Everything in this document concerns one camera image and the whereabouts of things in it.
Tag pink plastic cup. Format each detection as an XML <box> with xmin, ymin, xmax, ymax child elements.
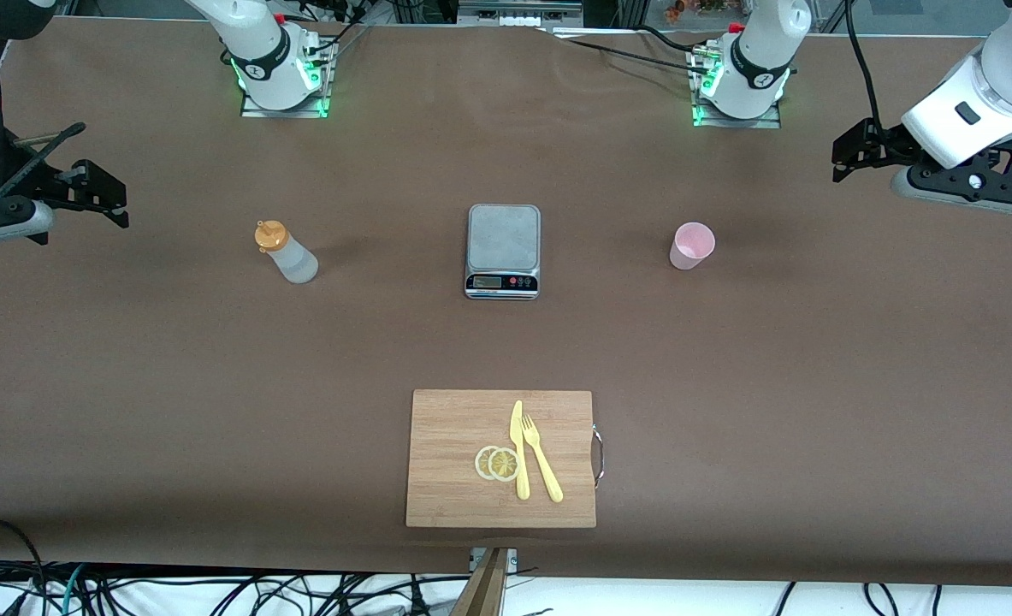
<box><xmin>669</xmin><ymin>222</ymin><xmax>716</xmax><ymax>271</ymax></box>

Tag sauce bottle with orange cap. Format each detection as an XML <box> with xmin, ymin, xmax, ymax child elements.
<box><xmin>254</xmin><ymin>219</ymin><xmax>320</xmax><ymax>285</ymax></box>

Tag orange flowers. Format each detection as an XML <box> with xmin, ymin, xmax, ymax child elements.
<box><xmin>665</xmin><ymin>0</ymin><xmax>729</xmax><ymax>23</ymax></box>

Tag brown table cover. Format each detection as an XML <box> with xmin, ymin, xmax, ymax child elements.
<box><xmin>0</xmin><ymin>15</ymin><xmax>1012</xmax><ymax>588</ymax></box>

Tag grey metal rack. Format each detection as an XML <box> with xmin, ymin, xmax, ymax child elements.
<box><xmin>457</xmin><ymin>0</ymin><xmax>584</xmax><ymax>29</ymax></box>

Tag silver digital kitchen scale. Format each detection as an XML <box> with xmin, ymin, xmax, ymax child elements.
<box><xmin>465</xmin><ymin>204</ymin><xmax>542</xmax><ymax>301</ymax></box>

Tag wooden cutting board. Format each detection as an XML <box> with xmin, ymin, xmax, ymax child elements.
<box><xmin>405</xmin><ymin>389</ymin><xmax>605</xmax><ymax>529</ymax></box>

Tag yellow plastic fork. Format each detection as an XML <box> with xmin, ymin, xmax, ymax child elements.
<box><xmin>521</xmin><ymin>413</ymin><xmax>565</xmax><ymax>504</ymax></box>

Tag yellow plastic knife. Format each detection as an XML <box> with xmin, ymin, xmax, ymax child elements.
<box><xmin>509</xmin><ymin>400</ymin><xmax>531</xmax><ymax>501</ymax></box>

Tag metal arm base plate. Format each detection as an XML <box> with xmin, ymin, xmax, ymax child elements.
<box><xmin>240</xmin><ymin>38</ymin><xmax>333</xmax><ymax>120</ymax></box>
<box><xmin>691</xmin><ymin>47</ymin><xmax>783</xmax><ymax>130</ymax></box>

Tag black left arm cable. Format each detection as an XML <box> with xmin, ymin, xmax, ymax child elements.
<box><xmin>844</xmin><ymin>0</ymin><xmax>885</xmax><ymax>131</ymax></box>

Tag teal cable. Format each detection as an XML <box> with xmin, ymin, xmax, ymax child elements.
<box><xmin>59</xmin><ymin>563</ymin><xmax>89</xmax><ymax>616</ymax></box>

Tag metal post bracket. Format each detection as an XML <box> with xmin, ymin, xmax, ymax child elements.
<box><xmin>469</xmin><ymin>547</ymin><xmax>520</xmax><ymax>572</ymax></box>

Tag wooden post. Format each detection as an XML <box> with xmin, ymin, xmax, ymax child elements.
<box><xmin>450</xmin><ymin>548</ymin><xmax>511</xmax><ymax>616</ymax></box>

